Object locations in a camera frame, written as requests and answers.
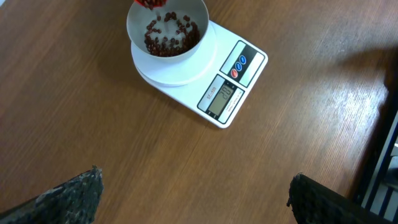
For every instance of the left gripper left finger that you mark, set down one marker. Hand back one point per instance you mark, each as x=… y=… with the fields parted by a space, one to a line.
x=74 y=201

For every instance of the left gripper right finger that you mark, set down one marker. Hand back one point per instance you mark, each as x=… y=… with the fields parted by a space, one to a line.
x=313 y=203

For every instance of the red adzuki beans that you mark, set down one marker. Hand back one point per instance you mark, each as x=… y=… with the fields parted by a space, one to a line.
x=174 y=40

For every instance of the orange measuring scoop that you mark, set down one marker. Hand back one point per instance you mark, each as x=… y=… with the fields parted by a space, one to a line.
x=151 y=3

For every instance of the white digital kitchen scale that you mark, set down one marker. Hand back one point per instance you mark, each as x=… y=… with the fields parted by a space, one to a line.
x=215 y=81

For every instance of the white plastic bowl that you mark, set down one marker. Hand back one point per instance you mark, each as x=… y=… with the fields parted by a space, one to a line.
x=136 y=28

